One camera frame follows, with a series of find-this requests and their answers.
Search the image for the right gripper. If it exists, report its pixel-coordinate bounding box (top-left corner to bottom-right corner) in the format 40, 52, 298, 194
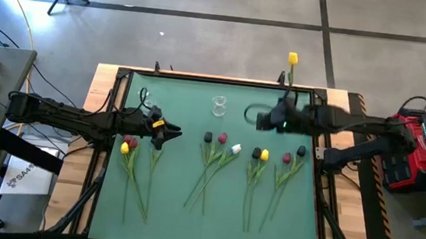
255, 98, 318, 138

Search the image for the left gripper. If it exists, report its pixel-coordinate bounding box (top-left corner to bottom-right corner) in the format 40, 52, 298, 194
126, 112, 185, 154

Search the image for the black artificial tulip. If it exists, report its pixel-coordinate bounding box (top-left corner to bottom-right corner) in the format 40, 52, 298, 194
268, 142, 307, 225
240, 146, 263, 234
195, 130, 217, 216

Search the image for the white artificial tulip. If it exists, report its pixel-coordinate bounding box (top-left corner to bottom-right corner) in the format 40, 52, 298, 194
188, 139, 243, 216

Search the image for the large round clear glass vase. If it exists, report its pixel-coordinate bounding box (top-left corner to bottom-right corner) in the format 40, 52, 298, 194
137, 87, 158, 109

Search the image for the small clear glass vase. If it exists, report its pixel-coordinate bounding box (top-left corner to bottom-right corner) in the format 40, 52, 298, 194
209, 95, 229, 118

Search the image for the green table mat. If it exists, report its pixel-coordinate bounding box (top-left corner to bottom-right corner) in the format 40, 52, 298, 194
87, 68, 335, 239

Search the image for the black hazard-striped plate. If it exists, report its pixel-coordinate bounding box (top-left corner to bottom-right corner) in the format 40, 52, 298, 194
333, 92, 416, 239

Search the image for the black flat bar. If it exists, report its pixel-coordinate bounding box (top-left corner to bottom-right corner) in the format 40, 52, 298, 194
0, 127, 66, 176

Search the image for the white printed box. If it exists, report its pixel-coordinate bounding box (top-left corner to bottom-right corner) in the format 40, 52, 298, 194
0, 141, 63, 201

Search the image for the red battery charger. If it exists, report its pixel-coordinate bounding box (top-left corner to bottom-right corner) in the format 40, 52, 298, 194
376, 105, 426, 196

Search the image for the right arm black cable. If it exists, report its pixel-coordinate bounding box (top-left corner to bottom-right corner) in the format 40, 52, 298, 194
243, 102, 278, 128

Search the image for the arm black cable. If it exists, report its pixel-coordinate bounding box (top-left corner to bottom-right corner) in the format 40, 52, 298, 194
137, 86, 153, 111
243, 102, 278, 128

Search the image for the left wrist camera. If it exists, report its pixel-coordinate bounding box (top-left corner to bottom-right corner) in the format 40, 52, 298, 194
147, 105, 164, 122

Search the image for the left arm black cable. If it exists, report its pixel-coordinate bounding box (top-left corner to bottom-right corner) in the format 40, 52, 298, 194
137, 86, 153, 111

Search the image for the black metal table frame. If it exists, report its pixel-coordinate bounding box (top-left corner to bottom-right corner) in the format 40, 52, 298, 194
47, 59, 387, 239

